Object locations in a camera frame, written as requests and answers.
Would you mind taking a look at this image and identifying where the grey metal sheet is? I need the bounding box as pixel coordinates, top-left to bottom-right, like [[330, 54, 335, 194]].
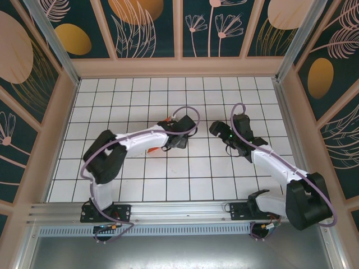
[[16, 221, 346, 269]]

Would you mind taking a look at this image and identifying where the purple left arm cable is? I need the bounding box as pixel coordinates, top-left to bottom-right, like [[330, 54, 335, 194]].
[[80, 106, 201, 244]]

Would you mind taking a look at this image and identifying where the aluminium frame post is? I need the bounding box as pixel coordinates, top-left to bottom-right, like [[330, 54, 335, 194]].
[[24, 0, 81, 86], [276, 0, 328, 82]]

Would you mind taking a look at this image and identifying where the aluminium side rail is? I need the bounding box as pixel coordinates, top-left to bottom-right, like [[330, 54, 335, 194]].
[[273, 78, 319, 200]]

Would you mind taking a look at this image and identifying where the small circuit board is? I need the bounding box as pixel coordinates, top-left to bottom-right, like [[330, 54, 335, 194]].
[[254, 221, 281, 239], [94, 223, 122, 234]]

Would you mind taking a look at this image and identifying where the slotted grey cable duct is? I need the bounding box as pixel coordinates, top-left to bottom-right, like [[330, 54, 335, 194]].
[[38, 223, 253, 236]]

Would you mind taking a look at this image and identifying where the aluminium mounting rail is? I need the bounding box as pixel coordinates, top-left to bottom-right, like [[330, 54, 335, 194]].
[[26, 198, 333, 226]]

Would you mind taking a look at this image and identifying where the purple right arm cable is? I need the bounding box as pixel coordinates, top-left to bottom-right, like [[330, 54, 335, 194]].
[[229, 103, 338, 242]]

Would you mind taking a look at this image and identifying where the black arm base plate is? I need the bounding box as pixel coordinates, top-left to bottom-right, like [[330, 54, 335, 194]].
[[229, 202, 280, 222], [80, 203, 132, 224]]

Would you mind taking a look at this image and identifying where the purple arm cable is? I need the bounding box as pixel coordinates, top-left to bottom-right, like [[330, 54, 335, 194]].
[[80, 106, 201, 244], [229, 103, 338, 242]]

